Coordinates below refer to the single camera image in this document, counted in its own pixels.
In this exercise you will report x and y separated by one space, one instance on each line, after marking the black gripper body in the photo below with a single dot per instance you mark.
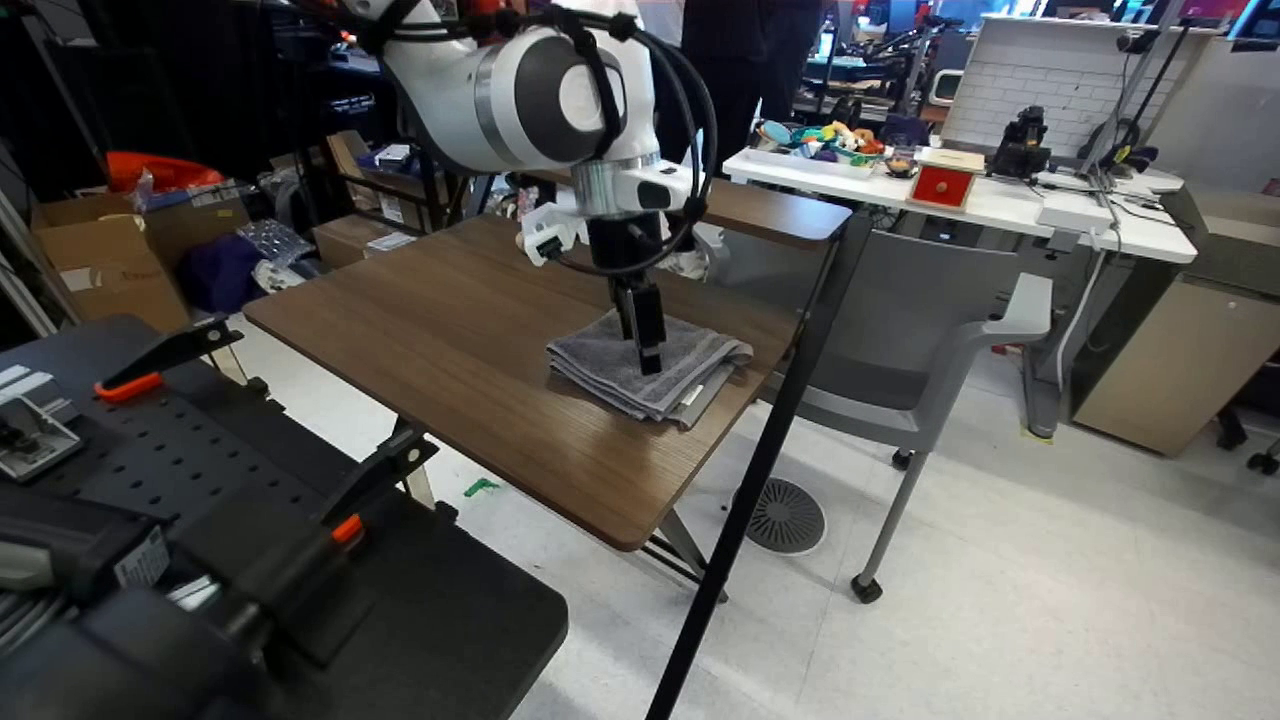
624 247

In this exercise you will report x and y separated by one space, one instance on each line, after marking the grey towel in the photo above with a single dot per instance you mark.
692 380

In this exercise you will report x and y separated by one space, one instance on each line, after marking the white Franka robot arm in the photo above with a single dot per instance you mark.
523 103

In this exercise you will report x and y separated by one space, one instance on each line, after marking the black diagonal metal pole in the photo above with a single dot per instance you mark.
761 464

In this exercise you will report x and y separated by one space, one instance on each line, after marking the pile of colourful toys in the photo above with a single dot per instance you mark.
820 140

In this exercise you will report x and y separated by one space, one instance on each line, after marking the green floor tape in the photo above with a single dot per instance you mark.
482 491

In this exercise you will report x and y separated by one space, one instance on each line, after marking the round dark floor cover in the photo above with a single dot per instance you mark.
787 516

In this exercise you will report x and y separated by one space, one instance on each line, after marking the person in black clothes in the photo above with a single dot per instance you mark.
755 52

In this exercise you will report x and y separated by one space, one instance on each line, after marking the grey office chair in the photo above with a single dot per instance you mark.
904 333

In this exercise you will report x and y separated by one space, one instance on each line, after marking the small cardboard box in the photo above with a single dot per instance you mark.
350 241

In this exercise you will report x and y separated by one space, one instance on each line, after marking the red box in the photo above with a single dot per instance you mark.
942 181

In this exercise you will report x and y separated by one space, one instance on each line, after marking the white desk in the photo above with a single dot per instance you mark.
963 201

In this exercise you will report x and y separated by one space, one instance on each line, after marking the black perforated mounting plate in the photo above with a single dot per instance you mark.
424 624

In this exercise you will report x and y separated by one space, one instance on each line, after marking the dark blue bag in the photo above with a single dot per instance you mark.
223 274

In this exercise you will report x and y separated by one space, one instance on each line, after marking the black desktop device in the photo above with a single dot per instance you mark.
1023 145

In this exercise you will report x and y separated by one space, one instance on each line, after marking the white perforated panel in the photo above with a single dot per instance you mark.
1040 85

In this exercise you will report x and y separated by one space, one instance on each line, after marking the orange red bag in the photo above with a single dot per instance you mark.
156 170

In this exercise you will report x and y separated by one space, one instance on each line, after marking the black tripod stand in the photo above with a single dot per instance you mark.
1121 93

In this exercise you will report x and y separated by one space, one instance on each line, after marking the large cardboard box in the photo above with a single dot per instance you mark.
101 262

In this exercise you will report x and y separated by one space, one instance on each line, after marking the beige cabinet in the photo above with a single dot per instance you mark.
1180 355

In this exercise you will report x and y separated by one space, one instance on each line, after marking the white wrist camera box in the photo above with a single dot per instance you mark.
550 226

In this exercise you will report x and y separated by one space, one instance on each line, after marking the black table leg frame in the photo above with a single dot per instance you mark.
672 547

